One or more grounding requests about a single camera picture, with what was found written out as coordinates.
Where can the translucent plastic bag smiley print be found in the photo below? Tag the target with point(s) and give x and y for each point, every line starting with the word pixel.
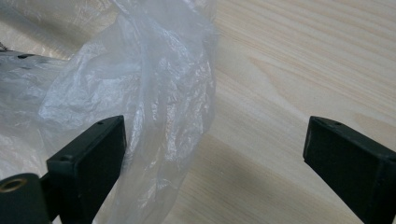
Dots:
pixel 124 81

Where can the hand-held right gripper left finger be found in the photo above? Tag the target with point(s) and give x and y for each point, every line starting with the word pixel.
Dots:
pixel 87 161

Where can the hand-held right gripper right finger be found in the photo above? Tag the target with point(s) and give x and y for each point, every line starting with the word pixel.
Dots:
pixel 351 168

